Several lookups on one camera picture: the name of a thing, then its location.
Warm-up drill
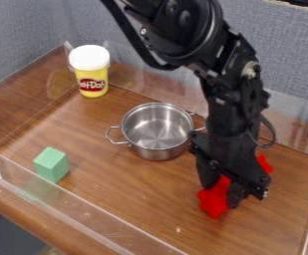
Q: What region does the black cable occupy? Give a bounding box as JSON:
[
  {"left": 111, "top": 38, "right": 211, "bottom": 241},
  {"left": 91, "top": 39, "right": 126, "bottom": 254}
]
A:
[{"left": 245, "top": 114, "right": 277, "bottom": 149}]

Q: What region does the clear acrylic barrier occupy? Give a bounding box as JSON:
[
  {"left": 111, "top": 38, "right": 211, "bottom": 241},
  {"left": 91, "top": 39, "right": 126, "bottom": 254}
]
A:
[{"left": 0, "top": 47, "right": 308, "bottom": 255}]

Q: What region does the green foam block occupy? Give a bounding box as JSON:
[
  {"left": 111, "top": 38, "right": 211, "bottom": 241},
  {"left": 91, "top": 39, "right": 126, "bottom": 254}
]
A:
[{"left": 34, "top": 147, "right": 68, "bottom": 183}]

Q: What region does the yellow Play-Doh can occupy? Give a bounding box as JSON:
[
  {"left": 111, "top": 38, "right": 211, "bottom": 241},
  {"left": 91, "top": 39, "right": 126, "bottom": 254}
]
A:
[{"left": 68, "top": 45, "right": 111, "bottom": 98}]

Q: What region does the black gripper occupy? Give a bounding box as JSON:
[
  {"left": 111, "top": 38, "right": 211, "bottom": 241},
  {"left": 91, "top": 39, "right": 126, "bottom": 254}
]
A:
[{"left": 189, "top": 131, "right": 270, "bottom": 209}]

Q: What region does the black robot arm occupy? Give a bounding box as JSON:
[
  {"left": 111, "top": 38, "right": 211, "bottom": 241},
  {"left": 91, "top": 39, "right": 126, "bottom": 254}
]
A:
[{"left": 100, "top": 0, "right": 270, "bottom": 208}]

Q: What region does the red plastic bar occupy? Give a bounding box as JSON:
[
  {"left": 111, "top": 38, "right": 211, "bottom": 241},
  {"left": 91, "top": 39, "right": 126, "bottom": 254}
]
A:
[{"left": 195, "top": 152, "right": 274, "bottom": 220}]

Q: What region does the stainless steel pot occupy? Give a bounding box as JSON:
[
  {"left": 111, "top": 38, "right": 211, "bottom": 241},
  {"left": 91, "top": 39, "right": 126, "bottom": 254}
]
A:
[{"left": 106, "top": 103, "right": 205, "bottom": 161}]

